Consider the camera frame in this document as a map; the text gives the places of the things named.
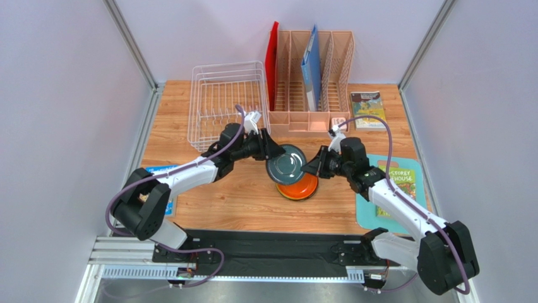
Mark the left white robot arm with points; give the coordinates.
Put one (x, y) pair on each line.
(140, 205)

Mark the blue folder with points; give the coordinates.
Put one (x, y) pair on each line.
(311, 70)

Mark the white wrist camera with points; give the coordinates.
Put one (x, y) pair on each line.
(336, 138)
(250, 123)

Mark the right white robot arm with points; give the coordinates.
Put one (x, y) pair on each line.
(441, 253)

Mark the green plate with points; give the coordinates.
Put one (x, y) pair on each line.
(279, 189)

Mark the blue storey treehouse book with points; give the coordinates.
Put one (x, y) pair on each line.
(171, 206)

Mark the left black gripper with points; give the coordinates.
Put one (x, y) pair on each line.
(268, 148)

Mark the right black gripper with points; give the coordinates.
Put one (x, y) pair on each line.
(324, 160)

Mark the green storey treehouse book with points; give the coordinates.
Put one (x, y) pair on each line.
(405, 179)

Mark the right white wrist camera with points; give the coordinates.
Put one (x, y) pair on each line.
(336, 138)

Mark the illustrated book back right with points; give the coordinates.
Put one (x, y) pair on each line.
(368, 104)

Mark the teal cutting board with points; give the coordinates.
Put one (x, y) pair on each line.
(370, 216)

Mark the white power adapter cube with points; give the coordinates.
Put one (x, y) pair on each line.
(335, 121)

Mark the red folder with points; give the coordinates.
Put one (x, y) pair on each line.
(271, 65)

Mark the pink desk file organizer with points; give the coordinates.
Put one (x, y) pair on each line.
(291, 117)

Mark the orange plate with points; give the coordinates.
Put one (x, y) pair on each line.
(307, 184)

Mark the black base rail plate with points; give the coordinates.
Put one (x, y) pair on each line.
(273, 254)

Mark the red floral plate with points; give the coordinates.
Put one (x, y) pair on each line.
(297, 197)

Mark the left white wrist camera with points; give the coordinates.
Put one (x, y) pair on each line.
(250, 123)

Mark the white wire dish rack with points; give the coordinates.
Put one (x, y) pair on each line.
(215, 90)

